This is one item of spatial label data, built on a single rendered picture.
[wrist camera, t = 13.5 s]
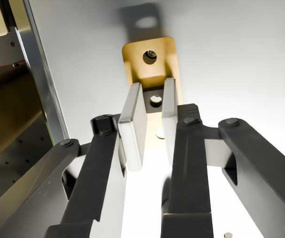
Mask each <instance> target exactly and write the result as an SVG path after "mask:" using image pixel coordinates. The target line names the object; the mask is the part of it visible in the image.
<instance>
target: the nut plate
mask: <svg viewBox="0 0 285 238"><path fill-rule="evenodd" d="M148 50H151V51H154V52H155V53H156V55H157V59H156V61H155V62H154V63H151V64H149V63H146V62H145V61H144V59H143V54H144V53H145V52H146V51H148ZM121 52H122V57H123V62H124V67H125V72H126V77H127V82H128V87H129V89H130V86H131V85H132V83H140V84H141V85H142V90H143V98H144V104H145V109H146V114H147V119H148V120H147V132H146V141H145V149H152V148H161V147H166V145H165V138H160V137H158V136H157V135H156V131H157V130H158V129H159V128H163V125H162V119H161V117H162V107H163V96H164V82H165V80H166V79H167V78H171V77H174V79H176V86H177V93H178V100H179V105H182V104H183V99H182V92H181V81H180V73H179V66H178V58H177V50H176V43H175V40H174V39H173V38H171V37H169V36H165V37H159V38H153V39H147V40H142V41H136V42H129V43H126V44H125V45H124V46H123V48H122V50H121ZM153 96H159V97H160V98H161V101H159V102H154V101H152V100H151V97H153Z"/></svg>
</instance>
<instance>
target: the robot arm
mask: <svg viewBox="0 0 285 238"><path fill-rule="evenodd" d="M161 119H162V125H163V131H164V138H165V145H166V151H167V157H168V163H169V167H171V168H172V174H171V183H170V192H169V202H168V211H167V213H164V214H163V218H162V226H161V233H160V238H214V228H213V219H212V209H211V199H210V190H209V180H208V170H207V167H208V166H211V167H221V170H222V174H223V175H224V177H225V178H226V180H227V181H228V183H229V184H230V186H231V188H232V189H233V191H234V192H235V194H236V195H237V197H238V198H239V200H240V202H241V203H242V205H243V206H244V208H245V210H246V211H247V213H248V214H249V216H250V217H251V219H252V220H253V222H254V224H255V225H256V227H257V228H258V230H259V231H260V233H261V234H262V236H263V238H285V155H284V154H283V153H281V152H280V151H279V150H278V149H277V148H276V147H275V146H273V145H272V144H271V143H270V142H269V141H268V140H267V139H266V138H265V137H264V136H262V135H261V134H260V133H259V132H258V131H257V130H256V129H254V128H253V127H252V126H251V125H250V124H249V123H248V122H247V121H245V120H243V119H239V118H228V119H223V120H221V121H220V122H219V123H218V127H209V126H206V125H204V124H203V121H202V120H201V117H200V113H199V108H198V105H196V104H194V103H190V104H182V105H179V100H178V93H177V86H176V79H174V77H171V78H167V79H166V80H165V82H164V96H163V107H162V117H161ZM147 120H148V119H147V114H146V109H145V104H144V98H143V90H142V85H141V84H140V83H132V85H131V86H130V90H129V93H128V95H127V98H126V101H125V104H124V107H123V109H122V112H121V113H120V114H113V115H112V114H104V115H100V116H97V117H94V118H93V119H91V120H90V124H91V127H92V131H93V135H94V136H93V138H92V141H91V142H90V143H87V144H83V145H80V143H79V140H78V139H75V138H71V139H69V138H68V139H64V140H62V141H61V142H58V143H57V144H56V145H55V146H54V147H53V148H52V149H51V150H50V151H48V152H47V153H46V154H45V155H44V156H43V157H42V158H41V159H40V160H39V161H38V162H37V163H36V164H35V165H34V166H33V167H32V168H31V169H30V170H29V171H27V172H26V173H25V174H24V175H23V176H22V177H21V178H20V179H19V180H18V181H17V182H16V183H15V184H14V185H13V186H12V187H11V188H10V189H9V190H8V191H6V192H5V193H4V194H3V195H2V196H1V197H0V238H121V232H122V223H123V213H124V203H125V193H126V184H127V169H126V164H127V167H128V171H130V172H139V171H141V170H142V167H143V159H144V150H145V141H146V132H147ZM62 176H63V179H64V183H62Z"/></svg>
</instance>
